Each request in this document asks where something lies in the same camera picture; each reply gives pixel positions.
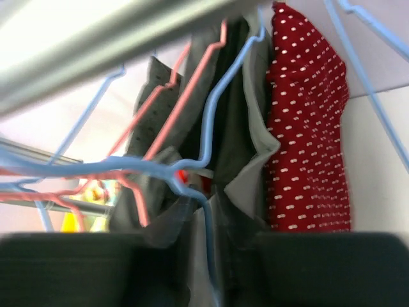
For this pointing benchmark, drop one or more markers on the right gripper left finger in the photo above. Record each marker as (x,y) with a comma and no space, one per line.
(39,269)

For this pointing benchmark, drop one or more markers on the pink hanger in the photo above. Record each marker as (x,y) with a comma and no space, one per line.
(46,126)
(154,148)

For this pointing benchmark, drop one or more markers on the plain grey skirt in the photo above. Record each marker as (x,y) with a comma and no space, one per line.
(241,145)

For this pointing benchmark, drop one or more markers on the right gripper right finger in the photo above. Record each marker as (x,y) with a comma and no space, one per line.
(336,269)

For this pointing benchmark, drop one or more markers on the red white polka-dot skirt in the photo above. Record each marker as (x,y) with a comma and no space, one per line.
(307,190)

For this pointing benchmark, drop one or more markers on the white red floral skirt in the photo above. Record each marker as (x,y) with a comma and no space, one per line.
(199,179)

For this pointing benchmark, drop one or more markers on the dark grey dotted skirt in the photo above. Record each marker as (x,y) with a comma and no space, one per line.
(125,216)

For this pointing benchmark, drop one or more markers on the pastel floral skirt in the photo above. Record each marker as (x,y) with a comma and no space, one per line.
(102,188)

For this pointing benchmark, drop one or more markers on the silver white clothes rack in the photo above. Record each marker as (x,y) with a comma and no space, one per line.
(47,46)

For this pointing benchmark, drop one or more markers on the blue hanger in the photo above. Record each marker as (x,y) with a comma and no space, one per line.
(164,172)
(374,35)
(18,185)

